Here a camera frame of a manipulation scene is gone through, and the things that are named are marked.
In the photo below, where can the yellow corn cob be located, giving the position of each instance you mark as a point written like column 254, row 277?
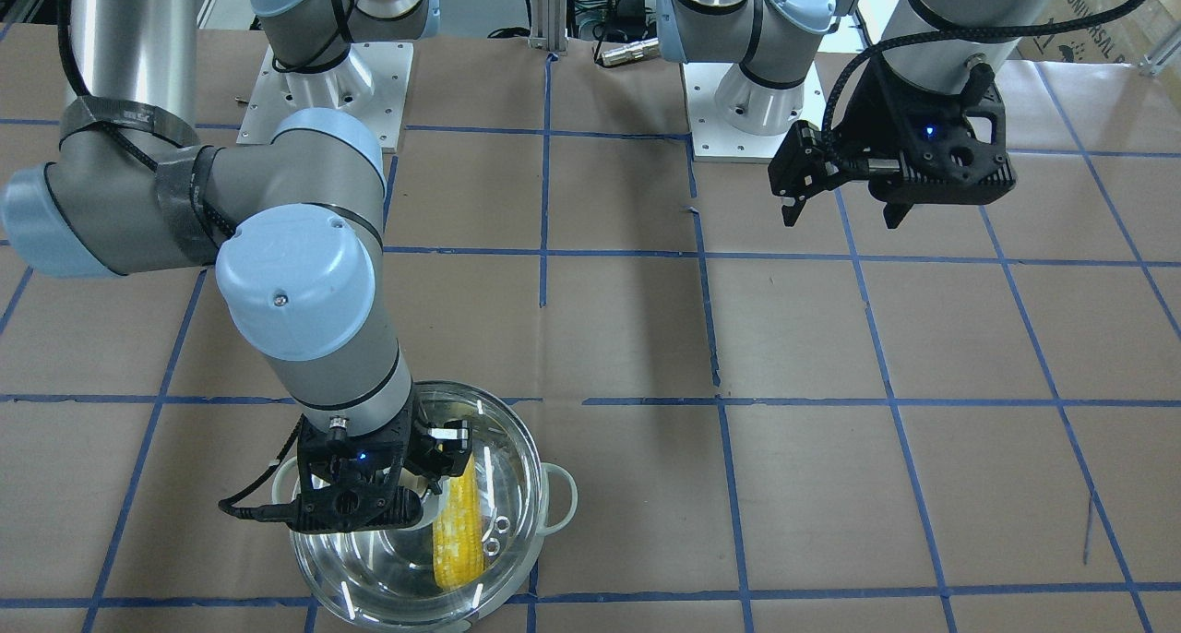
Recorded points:
column 457, row 533

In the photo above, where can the pale green steel pot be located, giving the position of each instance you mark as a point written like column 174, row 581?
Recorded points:
column 517, row 522

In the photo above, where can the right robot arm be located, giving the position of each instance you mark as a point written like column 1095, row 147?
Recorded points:
column 291, row 228

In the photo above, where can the silver metal connector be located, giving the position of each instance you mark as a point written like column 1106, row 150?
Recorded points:
column 634, row 52

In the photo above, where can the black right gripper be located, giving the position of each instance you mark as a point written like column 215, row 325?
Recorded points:
column 414, row 452

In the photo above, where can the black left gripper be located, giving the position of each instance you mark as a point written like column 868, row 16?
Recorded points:
column 869, row 116

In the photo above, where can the aluminium frame post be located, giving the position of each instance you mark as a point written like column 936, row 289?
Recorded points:
column 548, row 30

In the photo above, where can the black power adapter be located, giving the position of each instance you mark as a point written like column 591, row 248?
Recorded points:
column 630, row 12

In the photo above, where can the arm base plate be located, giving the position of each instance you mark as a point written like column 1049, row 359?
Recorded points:
column 710, row 107
column 371, row 84

